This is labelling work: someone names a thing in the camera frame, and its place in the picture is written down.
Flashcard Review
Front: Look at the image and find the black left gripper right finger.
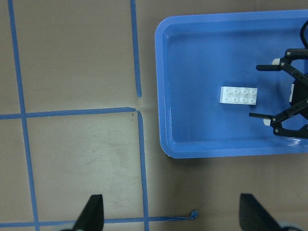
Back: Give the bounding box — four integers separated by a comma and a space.
239, 193, 281, 231

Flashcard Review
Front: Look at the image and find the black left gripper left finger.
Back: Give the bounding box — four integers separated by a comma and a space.
72, 194, 104, 231

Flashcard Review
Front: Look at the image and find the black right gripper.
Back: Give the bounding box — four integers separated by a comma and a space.
249, 49, 308, 139

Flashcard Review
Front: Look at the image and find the white block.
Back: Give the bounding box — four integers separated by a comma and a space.
219, 86, 241, 104
239, 88, 257, 105

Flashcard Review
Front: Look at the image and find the blue plastic tray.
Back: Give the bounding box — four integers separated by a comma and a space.
155, 10, 308, 159

